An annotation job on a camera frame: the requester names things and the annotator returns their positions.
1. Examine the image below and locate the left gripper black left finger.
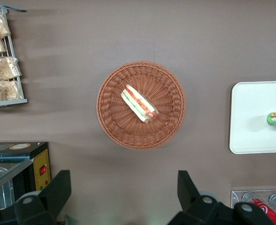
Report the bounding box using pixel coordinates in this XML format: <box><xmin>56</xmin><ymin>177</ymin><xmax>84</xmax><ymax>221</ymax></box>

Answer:
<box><xmin>0</xmin><ymin>170</ymin><xmax>72</xmax><ymax>225</ymax></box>

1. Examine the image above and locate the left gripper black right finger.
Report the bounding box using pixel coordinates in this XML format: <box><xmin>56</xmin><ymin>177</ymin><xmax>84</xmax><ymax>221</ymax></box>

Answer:
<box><xmin>167</xmin><ymin>170</ymin><xmax>276</xmax><ymax>225</ymax></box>

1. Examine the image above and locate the tray of snack bags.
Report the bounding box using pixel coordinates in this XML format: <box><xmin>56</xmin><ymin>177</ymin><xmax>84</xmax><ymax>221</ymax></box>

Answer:
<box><xmin>0</xmin><ymin>6</ymin><xmax>28</xmax><ymax>108</ymax></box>

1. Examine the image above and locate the cream plastic tray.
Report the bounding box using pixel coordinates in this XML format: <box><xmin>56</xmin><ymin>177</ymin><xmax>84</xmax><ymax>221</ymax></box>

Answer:
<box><xmin>229</xmin><ymin>81</ymin><xmax>276</xmax><ymax>155</ymax></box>

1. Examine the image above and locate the clear acrylic bottle rack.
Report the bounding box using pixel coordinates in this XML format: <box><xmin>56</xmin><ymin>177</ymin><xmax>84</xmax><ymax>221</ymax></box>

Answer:
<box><xmin>230</xmin><ymin>189</ymin><xmax>276</xmax><ymax>225</ymax></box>

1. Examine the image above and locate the black food warmer cabinet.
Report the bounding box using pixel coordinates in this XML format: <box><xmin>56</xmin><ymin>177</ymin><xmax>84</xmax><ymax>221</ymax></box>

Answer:
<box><xmin>0</xmin><ymin>141</ymin><xmax>52</xmax><ymax>209</ymax></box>

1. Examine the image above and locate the brown wicker basket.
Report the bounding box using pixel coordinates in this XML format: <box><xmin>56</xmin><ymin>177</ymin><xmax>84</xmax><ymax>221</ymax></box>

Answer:
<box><xmin>96</xmin><ymin>60</ymin><xmax>187</xmax><ymax>150</ymax></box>

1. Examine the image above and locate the wrapped triangle sandwich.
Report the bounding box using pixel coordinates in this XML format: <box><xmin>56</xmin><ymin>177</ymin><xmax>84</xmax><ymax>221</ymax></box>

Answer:
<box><xmin>121</xmin><ymin>84</ymin><xmax>159</xmax><ymax>124</ymax></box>

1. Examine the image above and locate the blue tape strip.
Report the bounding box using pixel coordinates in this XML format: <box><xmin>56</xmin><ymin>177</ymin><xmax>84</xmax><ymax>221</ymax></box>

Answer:
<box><xmin>6</xmin><ymin>6</ymin><xmax>28</xmax><ymax>13</ymax></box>

